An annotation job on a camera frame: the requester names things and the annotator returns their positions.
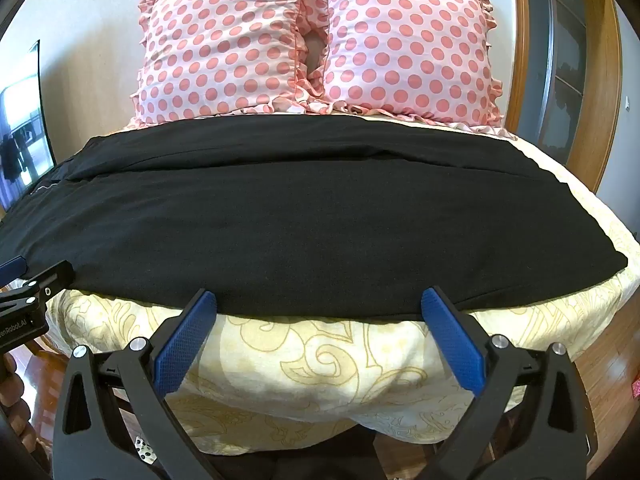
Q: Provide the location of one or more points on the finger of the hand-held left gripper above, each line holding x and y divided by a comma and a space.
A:
55, 277
12, 267

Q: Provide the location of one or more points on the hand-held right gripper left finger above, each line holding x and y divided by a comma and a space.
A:
177, 350

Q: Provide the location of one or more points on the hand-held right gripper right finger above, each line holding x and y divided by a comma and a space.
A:
457, 350

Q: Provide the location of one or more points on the black pants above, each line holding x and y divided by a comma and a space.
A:
300, 210

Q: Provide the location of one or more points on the white dice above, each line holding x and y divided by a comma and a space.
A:
145, 449

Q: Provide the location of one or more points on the yellow patterned bed sheet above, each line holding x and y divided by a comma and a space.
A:
300, 360

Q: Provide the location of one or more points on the black monitor screen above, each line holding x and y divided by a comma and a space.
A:
22, 130

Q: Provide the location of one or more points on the pink polka-dot pillow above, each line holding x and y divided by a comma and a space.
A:
405, 45
215, 45

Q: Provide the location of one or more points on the wooden wardrobe with glass door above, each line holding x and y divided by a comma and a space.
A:
565, 60

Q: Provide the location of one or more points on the wooden headboard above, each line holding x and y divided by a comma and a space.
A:
520, 35

